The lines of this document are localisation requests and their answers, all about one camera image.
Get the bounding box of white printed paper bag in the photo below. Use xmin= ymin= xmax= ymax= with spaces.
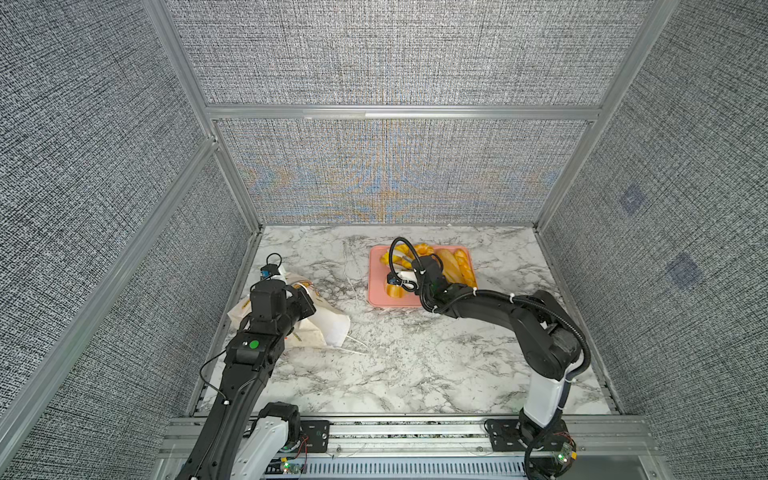
xmin=226 ymin=274 xmax=351 ymax=358

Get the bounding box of twisted yellow fake bread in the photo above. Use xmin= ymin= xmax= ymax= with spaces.
xmin=453 ymin=249 xmax=477 ymax=288

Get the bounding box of small yellow striped fake bread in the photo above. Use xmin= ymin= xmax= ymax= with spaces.
xmin=385 ymin=284 xmax=408 ymax=299

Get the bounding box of long golden fake baguette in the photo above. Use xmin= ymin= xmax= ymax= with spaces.
xmin=435 ymin=249 xmax=464 ymax=283

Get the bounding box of small yellow fake croissant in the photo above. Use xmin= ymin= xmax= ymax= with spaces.
xmin=380 ymin=248 xmax=413 ymax=270

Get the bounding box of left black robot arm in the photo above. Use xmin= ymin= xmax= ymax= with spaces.
xmin=177 ymin=278 xmax=316 ymax=479

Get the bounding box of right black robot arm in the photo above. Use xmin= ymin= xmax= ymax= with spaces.
xmin=386 ymin=237 xmax=592 ymax=479

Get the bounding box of pink plastic tray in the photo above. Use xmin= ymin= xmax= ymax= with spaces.
xmin=368 ymin=243 xmax=477 ymax=308

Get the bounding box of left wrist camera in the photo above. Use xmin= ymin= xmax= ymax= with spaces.
xmin=260 ymin=252 xmax=286 ymax=281

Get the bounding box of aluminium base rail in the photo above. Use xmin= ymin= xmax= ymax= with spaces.
xmin=152 ymin=413 xmax=661 ymax=480

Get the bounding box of aluminium cage frame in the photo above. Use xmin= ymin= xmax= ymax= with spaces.
xmin=0 ymin=0 xmax=768 ymax=469

